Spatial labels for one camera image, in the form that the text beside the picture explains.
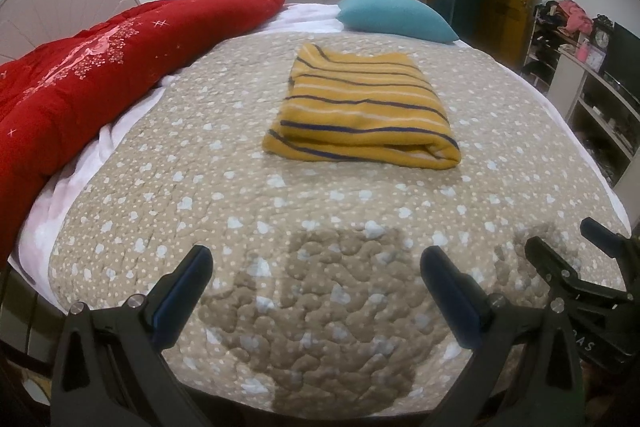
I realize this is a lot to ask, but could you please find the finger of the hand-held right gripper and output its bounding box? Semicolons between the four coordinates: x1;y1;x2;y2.
524;236;584;309
579;217;640;269

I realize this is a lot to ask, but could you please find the white padded headboard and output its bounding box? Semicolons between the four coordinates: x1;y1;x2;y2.
0;0;143;68

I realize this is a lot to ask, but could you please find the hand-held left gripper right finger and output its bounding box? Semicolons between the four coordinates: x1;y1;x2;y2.
420;245;586;427

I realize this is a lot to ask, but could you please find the white fleece blanket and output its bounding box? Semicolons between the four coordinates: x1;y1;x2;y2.
7;2;346;303

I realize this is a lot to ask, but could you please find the pink clothes pile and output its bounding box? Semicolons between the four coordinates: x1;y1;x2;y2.
556;0;594;36

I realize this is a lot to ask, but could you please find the black television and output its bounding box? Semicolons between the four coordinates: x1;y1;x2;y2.
600;22;640;94

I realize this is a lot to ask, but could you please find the black table clock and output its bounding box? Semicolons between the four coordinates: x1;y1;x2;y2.
592;16;614;52

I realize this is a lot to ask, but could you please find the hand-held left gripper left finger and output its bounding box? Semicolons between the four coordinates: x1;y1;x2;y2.
50;245;213;427

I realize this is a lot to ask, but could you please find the shoe rack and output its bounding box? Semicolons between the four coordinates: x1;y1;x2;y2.
520;0;576;94

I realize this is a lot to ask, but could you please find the white shelf unit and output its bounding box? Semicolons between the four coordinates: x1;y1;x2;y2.
547;51;640;188

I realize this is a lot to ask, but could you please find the teal pillow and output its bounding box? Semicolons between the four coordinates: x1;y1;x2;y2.
336;0;461;44

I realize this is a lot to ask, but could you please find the red quilt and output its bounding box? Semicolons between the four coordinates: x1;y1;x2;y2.
0;0;288;268

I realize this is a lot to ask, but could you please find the beige spotted bedspread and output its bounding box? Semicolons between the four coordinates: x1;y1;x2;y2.
47;29;632;427

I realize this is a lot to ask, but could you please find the yellow striped sweater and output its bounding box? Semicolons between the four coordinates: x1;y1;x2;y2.
262;43;462;171

